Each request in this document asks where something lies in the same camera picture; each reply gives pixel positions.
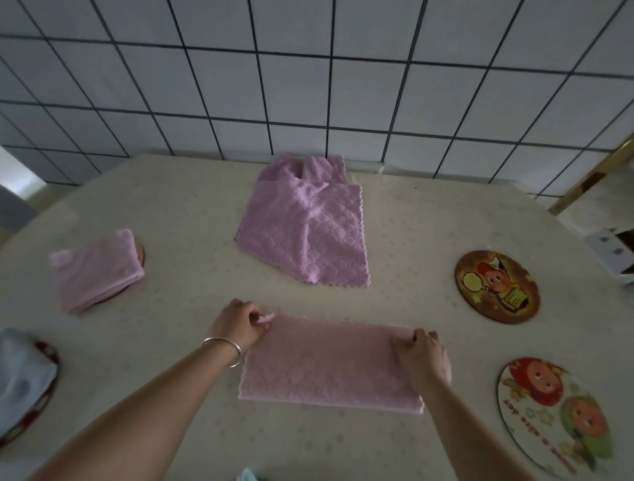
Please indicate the person's left hand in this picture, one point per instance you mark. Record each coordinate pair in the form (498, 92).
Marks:
(238, 324)

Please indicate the person's left forearm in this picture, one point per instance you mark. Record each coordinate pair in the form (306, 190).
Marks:
(138, 426)

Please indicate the red bordered round coaster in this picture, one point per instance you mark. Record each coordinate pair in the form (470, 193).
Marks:
(47, 401)

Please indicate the person's right hand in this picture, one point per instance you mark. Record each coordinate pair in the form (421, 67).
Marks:
(426, 359)

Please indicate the two faces round coaster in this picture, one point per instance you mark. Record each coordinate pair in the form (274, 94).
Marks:
(540, 411)

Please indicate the golden door frame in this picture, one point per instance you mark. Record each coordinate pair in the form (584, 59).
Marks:
(589, 181)

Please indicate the dark brown round coaster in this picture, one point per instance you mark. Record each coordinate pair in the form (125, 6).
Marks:
(498, 287)

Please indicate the person's right forearm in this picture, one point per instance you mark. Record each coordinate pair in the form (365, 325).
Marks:
(470, 441)

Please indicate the white wooden chair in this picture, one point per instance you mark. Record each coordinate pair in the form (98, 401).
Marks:
(15, 168)

